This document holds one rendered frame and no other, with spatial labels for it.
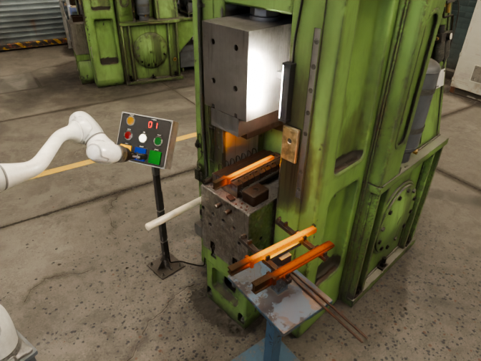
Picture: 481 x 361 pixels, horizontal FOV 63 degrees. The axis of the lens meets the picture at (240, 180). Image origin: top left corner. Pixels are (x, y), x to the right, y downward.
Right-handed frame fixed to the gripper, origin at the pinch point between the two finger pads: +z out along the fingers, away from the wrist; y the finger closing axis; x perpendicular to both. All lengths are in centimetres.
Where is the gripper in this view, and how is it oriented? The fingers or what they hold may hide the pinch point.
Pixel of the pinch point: (142, 156)
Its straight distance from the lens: 217.5
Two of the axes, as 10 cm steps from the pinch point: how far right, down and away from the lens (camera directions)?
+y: 9.4, 2.0, -2.9
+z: 2.9, 0.0, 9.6
